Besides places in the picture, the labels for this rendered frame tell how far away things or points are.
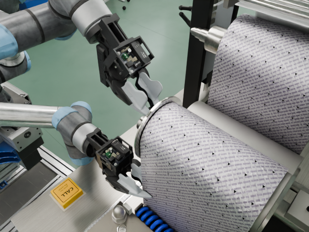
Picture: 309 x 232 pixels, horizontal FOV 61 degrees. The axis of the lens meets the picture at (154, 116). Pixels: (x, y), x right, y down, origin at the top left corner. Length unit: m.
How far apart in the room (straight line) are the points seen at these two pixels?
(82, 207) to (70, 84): 2.06
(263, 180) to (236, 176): 0.04
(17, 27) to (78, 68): 2.43
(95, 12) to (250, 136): 0.40
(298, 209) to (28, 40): 0.58
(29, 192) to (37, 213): 0.92
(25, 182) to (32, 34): 1.35
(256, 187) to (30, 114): 0.70
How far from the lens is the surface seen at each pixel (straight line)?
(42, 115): 0.91
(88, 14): 0.55
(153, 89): 0.56
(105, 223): 0.69
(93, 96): 2.61
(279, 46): 0.57
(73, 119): 0.74
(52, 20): 0.64
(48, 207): 0.90
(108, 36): 0.53
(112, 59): 0.52
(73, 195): 0.87
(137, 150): 0.52
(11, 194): 1.86
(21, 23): 0.62
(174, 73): 2.84
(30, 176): 1.88
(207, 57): 0.80
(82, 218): 0.85
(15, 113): 0.92
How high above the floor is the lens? 1.66
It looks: 45 degrees down
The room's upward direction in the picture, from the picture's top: straight up
